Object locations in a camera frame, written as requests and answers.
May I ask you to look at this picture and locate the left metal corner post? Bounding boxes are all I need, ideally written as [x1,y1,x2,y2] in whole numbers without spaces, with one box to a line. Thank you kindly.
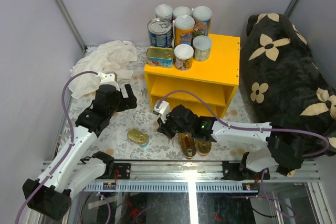
[54,0,87,52]

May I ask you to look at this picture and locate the gold rectangular tin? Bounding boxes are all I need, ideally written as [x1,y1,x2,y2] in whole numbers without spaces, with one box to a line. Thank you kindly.
[146,47,174,68]
[127,128,149,147]

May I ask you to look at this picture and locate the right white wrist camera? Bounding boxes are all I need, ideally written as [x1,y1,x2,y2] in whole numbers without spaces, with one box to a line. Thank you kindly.
[153,100,171,123]

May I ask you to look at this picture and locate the clear jar colourful candy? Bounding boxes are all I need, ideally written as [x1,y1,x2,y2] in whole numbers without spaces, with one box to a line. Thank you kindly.
[192,6,212,38]

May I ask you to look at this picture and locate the black floral plush blanket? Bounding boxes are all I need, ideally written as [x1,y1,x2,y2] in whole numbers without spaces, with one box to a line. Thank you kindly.
[237,13,336,177]

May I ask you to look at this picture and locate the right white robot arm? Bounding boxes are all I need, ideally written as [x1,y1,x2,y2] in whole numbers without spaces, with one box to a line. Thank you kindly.
[153,101,304,181]

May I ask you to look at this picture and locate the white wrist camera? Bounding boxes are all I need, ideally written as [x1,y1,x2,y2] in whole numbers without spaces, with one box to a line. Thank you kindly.
[153,100,171,123]
[97,72,120,91]

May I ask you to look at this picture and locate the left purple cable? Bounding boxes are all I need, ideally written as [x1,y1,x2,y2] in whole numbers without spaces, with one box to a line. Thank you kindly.
[14,70,102,224]

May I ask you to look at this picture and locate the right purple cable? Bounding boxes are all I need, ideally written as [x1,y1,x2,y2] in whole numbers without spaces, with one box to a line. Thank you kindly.
[157,90,330,219]

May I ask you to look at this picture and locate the white orange snack canister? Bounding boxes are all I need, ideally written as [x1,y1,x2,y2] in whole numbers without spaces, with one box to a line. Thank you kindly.
[155,4,173,22]

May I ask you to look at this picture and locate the orange blue tall canister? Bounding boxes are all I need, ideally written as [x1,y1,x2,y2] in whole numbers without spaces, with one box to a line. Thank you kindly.
[174,15,195,46]

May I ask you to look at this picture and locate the blue labelled gold-top can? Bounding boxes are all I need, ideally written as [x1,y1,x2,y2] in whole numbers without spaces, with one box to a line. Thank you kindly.
[147,17,172,48]

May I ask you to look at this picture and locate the grey lid small can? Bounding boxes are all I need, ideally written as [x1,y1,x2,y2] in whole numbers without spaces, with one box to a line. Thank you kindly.
[193,35,212,61]

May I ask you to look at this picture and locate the purple cable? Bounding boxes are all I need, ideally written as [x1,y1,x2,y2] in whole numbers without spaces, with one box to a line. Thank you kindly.
[157,90,330,219]
[14,70,102,224]

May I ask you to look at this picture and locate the gold oval tin left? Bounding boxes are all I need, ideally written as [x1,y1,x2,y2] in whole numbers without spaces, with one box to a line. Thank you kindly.
[178,133,197,159]

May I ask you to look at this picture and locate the white red snack canister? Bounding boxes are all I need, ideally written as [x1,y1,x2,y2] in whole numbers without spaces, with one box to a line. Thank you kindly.
[173,6,192,20]

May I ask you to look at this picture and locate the yellow wooden shelf cabinet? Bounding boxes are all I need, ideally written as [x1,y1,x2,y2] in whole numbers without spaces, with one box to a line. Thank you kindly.
[144,34,240,118]

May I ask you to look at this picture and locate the white lid small can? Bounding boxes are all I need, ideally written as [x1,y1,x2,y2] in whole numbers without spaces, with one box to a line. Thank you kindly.
[174,44,194,71]

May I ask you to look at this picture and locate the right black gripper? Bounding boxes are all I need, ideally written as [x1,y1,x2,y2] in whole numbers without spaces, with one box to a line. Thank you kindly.
[157,110,193,139]

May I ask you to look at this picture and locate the crumpled cream cloth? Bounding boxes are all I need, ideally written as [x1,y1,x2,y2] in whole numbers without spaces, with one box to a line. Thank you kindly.
[69,40,138,99]

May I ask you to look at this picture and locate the gold oval tin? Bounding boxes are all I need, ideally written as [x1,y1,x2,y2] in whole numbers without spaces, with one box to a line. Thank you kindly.
[178,133,197,159]
[195,140,212,156]

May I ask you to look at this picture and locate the aluminium mounting rail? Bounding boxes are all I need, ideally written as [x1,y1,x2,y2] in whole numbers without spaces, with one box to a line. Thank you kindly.
[39,159,321,193]

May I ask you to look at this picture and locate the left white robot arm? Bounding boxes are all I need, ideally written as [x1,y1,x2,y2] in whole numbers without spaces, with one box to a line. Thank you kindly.
[23,84,137,221]

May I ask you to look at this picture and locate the gold oval tin right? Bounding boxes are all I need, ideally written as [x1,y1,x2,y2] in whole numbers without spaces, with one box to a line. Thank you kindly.
[195,140,212,156]

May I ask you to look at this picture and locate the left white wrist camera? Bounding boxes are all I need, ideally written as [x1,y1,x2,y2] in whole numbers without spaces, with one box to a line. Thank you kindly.
[97,72,120,91]

